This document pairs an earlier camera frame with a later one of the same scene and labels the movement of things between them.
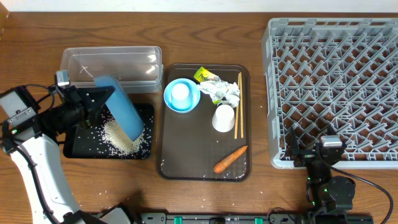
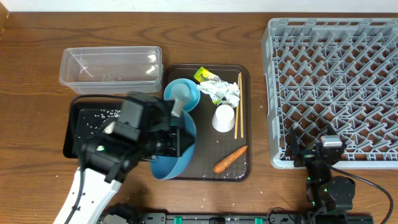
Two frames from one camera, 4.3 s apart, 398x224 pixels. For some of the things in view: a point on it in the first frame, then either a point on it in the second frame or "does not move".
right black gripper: x=305 y=156 does not move
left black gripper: x=76 y=100 to x=178 y=147
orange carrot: x=228 y=160 does not move
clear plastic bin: x=137 y=69 does not move
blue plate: x=122 y=107 to x=171 y=167
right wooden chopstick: x=241 y=104 does not move
